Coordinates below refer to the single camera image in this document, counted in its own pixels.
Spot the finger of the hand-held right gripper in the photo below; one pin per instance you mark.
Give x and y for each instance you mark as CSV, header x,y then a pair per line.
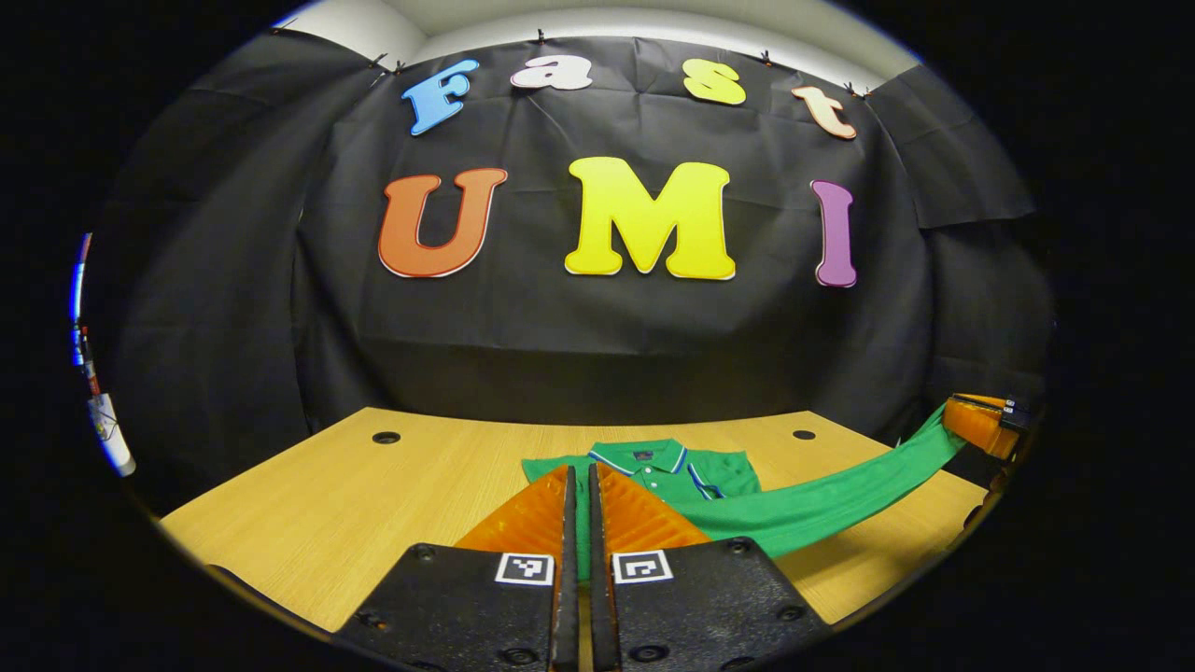
x,y
980,425

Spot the red bottle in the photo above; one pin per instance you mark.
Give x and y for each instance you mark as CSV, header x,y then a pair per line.
x,y
91,378

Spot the computer monitor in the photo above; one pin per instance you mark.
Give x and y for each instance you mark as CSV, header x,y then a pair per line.
x,y
78,299

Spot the black backdrop cloth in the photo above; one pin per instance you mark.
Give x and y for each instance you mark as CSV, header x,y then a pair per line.
x,y
607,345

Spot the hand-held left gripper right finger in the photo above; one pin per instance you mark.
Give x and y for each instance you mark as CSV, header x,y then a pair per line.
x,y
600,616

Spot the white side table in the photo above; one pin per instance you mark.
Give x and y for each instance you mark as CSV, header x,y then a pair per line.
x,y
112,439

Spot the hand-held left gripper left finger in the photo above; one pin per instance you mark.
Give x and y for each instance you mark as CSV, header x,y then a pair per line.
x,y
568,597

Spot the green T-shirt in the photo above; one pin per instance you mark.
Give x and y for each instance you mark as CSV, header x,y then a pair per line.
x,y
794,513

